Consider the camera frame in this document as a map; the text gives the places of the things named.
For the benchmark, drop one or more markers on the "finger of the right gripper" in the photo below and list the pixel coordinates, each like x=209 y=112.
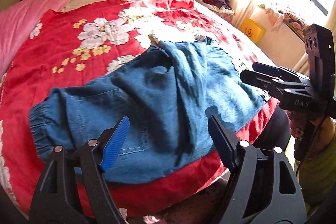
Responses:
x=279 y=72
x=273 y=88

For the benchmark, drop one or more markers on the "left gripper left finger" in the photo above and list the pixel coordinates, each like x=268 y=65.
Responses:
x=56 y=197

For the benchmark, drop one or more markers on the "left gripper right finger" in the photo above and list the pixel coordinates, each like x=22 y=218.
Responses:
x=262 y=187

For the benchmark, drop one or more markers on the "blue denim pants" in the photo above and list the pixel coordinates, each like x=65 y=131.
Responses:
x=168 y=93

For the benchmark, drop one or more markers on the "right green sleeve forearm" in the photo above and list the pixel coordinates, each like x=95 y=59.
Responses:
x=316 y=174

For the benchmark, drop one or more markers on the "person's right hand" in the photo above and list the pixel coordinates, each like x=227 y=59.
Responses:
x=298 y=122

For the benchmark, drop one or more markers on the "floral cloth on sill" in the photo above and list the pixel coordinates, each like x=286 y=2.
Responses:
x=276 y=17

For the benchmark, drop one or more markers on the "yellow bag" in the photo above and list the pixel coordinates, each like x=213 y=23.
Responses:
x=252 y=30

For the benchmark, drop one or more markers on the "dark purple clothes heap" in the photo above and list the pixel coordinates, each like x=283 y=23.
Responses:
x=219 y=3

